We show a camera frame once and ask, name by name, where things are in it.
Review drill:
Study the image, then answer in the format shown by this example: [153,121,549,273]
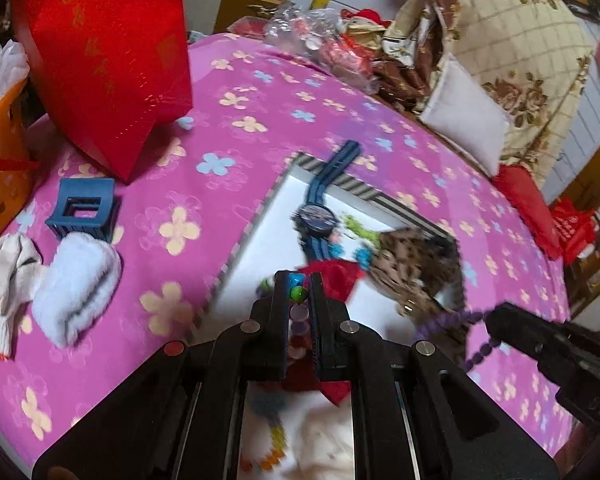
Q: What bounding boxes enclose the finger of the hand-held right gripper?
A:
[485,302,572,362]

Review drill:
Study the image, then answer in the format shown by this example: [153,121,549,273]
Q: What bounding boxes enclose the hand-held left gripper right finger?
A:
[309,271,554,480]

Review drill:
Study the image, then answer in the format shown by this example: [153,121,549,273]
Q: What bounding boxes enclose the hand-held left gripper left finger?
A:
[32,270,291,480]

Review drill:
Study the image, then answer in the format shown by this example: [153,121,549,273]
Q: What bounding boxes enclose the multicolour bead bracelet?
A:
[247,271,314,467]

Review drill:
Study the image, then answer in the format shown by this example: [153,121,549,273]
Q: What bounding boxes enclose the red satin hair bow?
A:
[284,259,367,407]

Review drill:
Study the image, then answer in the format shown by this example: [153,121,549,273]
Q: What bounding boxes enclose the purple bead bracelet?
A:
[414,307,497,374]

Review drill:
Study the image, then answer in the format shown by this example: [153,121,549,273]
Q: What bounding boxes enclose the striped-edge white jewelry box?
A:
[194,152,470,480]

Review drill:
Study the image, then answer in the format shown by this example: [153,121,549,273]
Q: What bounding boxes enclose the green blue flower bead bracelet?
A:
[329,214,382,272]

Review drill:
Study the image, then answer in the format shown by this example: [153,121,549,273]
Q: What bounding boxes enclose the leopard print hair bow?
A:
[366,226,467,322]

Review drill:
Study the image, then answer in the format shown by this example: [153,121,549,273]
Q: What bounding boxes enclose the white dotted scrunchie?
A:
[240,390,357,480]

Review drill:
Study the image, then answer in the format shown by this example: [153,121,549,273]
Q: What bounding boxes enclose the blue wristwatch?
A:
[291,139,364,267]

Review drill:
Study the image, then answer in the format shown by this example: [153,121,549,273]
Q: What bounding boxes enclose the red shopping bag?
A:
[550,197,599,264]

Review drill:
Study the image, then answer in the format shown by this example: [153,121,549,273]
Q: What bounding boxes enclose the red frilled cushion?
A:
[491,164,564,262]

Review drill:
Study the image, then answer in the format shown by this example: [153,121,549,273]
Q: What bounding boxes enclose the pink floral blanket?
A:
[0,32,574,467]

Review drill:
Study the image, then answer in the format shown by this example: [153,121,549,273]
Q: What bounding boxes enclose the white fluffy sock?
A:
[31,232,124,349]

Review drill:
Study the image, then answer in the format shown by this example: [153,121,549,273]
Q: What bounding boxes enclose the white pillow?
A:
[419,52,514,177]

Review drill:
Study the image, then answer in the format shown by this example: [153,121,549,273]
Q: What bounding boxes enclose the blue hair claw clip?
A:
[44,177,122,244]

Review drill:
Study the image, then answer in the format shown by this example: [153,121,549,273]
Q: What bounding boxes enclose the white cotton glove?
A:
[0,233,44,361]

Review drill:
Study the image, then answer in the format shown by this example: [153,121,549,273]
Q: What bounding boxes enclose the clear plastic bags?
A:
[263,2,382,92]

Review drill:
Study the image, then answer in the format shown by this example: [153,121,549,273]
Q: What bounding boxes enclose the cream rose-print quilt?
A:
[379,0,600,202]

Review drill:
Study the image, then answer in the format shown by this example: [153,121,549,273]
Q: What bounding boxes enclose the red plush toy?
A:
[340,7,393,37]

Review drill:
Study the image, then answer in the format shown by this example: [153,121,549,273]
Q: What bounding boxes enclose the red gift bag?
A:
[7,0,196,184]

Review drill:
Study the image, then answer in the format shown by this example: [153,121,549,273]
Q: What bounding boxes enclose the orange plastic basket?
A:
[0,77,39,237]

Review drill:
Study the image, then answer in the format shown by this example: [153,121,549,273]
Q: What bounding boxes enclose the white tissue paper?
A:
[0,40,32,107]

